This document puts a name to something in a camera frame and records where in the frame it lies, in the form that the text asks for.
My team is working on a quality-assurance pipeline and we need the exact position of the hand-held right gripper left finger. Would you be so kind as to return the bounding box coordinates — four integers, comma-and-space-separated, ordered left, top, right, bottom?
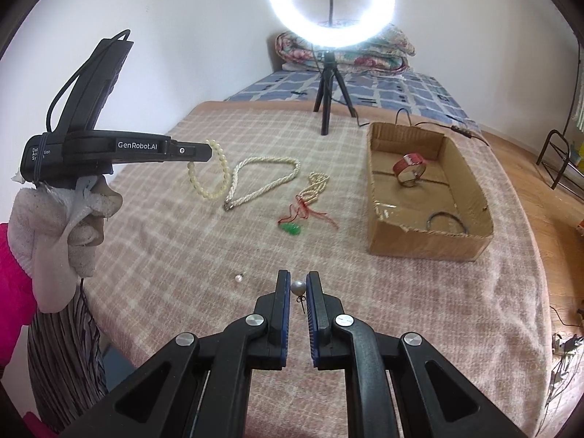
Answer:
59, 270, 293, 438

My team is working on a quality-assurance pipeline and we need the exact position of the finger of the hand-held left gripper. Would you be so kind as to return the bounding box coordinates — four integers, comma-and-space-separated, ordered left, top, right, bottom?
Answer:
164, 141, 214, 165

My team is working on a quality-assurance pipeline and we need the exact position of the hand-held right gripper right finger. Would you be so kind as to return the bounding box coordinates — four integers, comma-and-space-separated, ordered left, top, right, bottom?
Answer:
306, 271, 530, 438

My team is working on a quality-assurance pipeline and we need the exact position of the pale yellow bead bracelet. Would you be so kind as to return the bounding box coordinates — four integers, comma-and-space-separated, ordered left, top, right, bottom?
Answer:
187, 139, 231, 200

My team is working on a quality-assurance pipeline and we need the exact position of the thick twisted pearl necklace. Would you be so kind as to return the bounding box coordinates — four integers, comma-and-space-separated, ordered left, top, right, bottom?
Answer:
223, 156, 301, 212

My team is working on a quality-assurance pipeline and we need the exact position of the cardboard box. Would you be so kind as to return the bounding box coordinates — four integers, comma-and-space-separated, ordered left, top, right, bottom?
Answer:
367, 122, 495, 262

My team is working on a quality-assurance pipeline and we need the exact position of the person's left hand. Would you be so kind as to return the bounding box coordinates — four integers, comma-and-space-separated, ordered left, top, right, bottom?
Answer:
8, 176, 124, 315

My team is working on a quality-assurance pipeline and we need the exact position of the blue checked bed sheet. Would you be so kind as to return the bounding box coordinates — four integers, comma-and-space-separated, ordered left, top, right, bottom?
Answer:
223, 69, 483, 134

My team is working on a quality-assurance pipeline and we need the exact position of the black tripod stand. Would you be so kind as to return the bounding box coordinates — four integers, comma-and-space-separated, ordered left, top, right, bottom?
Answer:
312, 0, 358, 137

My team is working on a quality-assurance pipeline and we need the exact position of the dark thin bangle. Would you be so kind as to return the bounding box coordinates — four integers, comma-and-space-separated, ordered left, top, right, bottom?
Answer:
426, 212, 470, 235

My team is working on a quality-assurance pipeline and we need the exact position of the dark striped cloth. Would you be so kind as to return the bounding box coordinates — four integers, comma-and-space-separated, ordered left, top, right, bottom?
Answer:
27, 278, 109, 434

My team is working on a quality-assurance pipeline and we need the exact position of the folded floral quilt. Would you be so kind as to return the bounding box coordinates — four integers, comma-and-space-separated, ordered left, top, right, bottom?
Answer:
275, 23, 417, 74

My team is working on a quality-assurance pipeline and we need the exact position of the black metal coat rack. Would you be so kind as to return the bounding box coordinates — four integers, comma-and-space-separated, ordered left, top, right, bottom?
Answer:
536, 32, 584, 202

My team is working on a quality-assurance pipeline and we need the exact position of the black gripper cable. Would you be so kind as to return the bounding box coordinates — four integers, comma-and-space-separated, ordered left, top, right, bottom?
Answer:
46, 30, 131, 134

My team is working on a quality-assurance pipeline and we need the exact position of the red strap wristwatch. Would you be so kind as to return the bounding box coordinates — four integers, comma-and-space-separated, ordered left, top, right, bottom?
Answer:
393, 153, 428, 188

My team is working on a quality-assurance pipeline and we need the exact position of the black ring light cable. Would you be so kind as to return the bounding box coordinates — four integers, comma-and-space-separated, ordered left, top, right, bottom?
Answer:
353, 108, 490, 147

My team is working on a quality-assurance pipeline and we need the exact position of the tangle of floor cables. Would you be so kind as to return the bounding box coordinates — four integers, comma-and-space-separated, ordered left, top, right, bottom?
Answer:
546, 305, 584, 404

